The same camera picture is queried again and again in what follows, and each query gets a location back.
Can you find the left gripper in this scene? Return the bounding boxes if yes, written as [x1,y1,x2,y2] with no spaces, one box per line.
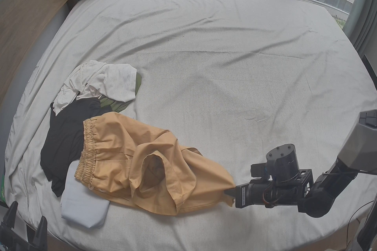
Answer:
[0,201,48,251]

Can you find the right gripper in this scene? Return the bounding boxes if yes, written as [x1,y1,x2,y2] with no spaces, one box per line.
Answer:
[224,178,279,209]

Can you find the tan shorts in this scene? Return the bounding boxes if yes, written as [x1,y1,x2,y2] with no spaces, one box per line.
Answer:
[73,111,237,216]

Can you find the bed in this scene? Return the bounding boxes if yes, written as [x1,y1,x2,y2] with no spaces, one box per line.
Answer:
[0,0,377,249]

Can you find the pale grey garment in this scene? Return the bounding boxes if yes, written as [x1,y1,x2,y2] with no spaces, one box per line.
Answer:
[60,160,111,229]

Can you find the black garment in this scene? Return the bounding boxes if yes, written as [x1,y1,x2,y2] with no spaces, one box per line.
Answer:
[40,97,113,197]

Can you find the green garment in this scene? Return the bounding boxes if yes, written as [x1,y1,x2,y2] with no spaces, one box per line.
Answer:
[98,72,143,113]

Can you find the white garment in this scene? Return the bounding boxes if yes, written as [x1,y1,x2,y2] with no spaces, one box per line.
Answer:
[53,60,138,115]

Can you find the blue-green curtain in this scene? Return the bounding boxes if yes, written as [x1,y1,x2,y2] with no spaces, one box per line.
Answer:
[342,0,377,54]

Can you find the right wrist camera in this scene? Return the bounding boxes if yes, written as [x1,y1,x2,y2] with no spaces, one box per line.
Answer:
[251,162,270,179]

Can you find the black cable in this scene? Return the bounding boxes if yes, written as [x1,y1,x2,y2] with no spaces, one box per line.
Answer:
[347,200,375,248]

